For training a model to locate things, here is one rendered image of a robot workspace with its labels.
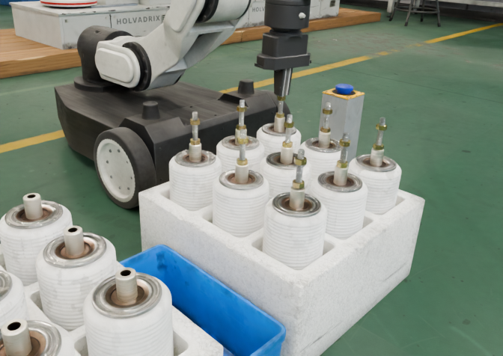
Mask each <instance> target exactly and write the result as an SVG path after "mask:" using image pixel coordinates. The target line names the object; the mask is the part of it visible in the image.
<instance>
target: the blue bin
mask: <svg viewBox="0 0 503 356"><path fill-rule="evenodd" d="M119 263H120V264H121V265H122V266H123V267H125V268H133V269H135V271H136V272H141V273H145V274H148V275H151V276H153V277H156V278H157V279H159V280H161V281H162V282H163V283H164V284H165V285H166V286H167V287H168V289H169V291H170V293H171V305H172V306H173V307H175V308H176V309H177V310H179V311H180V312H181V313H182V314H183V315H184V316H186V317H187V318H188V319H190V320H191V321H192V322H193V323H195V324H196V325H197V326H198V327H199V328H201V329H202V330H203V331H205V332H206V333H207V334H209V335H210V336H211V337H212V338H213V339H214V340H216V341H217V342H218V343H220V344H221V345H222V346H223V356H280V354H281V344H282V343H283V342H284V340H285V337H286V328H285V327H284V326H283V325H282V324H281V323H280V322H279V321H277V320H276V319H274V318H272V317H271V316H270V315H268V314H267V313H265V312H264V311H262V310H261V309H260V308H258V307H256V306H255V305H253V304H252V303H251V302H249V301H248V300H246V299H245V298H244V297H242V296H241V295H239V294H237V293H236V292H235V291H233V290H232V289H230V288H229V287H227V286H226V285H224V284H223V283H221V282H220V281H218V280H217V279H215V278H214V277H213V276H211V275H210V274H208V273H206V272H205V271H204V270H202V269H201V268H199V267H197V266H196V265H195V264H194V263H192V262H190V261H189V260H187V259H186V258H185V257H183V256H181V255H180V254H178V252H176V251H174V250H173V249H171V248H170V247H169V246H167V245H156V246H154V247H152V248H149V249H147V250H146V251H142V252H141V253H139V254H136V255H134V256H132V257H130V258H128V259H125V260H123V261H121V262H119Z"/></svg>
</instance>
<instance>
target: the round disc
mask: <svg viewBox="0 0 503 356"><path fill-rule="evenodd" d="M40 2H41V4H43V5H47V6H50V7H57V8H83V7H88V6H92V5H96V4H97V0H40Z"/></svg>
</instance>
